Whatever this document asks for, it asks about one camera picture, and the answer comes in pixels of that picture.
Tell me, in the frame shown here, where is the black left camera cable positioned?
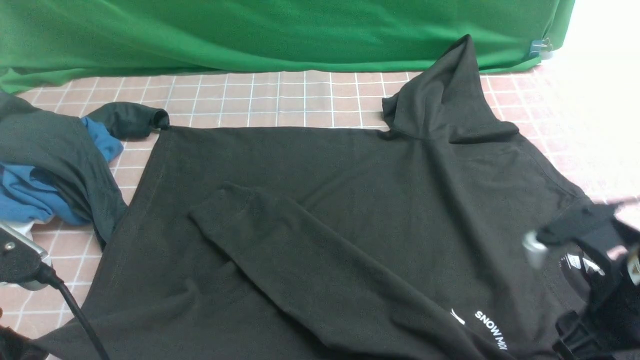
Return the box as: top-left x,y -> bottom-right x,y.
37,265 -> 112,360

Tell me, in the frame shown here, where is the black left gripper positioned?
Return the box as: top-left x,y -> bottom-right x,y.
0,326 -> 48,360

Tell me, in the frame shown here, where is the blue binder clip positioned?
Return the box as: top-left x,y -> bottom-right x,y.
528,37 -> 554,59

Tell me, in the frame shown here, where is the white shirt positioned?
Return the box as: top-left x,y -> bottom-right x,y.
6,217 -> 53,242

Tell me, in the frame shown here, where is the pink checkered tablecloth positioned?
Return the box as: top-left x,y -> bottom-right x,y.
0,64 -> 640,360

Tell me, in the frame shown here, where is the green backdrop cloth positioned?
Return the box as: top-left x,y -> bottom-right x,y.
0,0 -> 575,94

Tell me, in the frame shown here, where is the blue shirt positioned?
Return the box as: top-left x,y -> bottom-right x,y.
0,117 -> 124,226

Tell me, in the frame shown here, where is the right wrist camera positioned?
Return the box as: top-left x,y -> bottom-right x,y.
522,201 -> 627,270

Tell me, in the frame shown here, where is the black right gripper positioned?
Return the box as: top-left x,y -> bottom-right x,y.
552,218 -> 639,360

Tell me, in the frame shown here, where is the dark gray long-sleeved shirt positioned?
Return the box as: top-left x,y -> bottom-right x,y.
81,34 -> 602,360

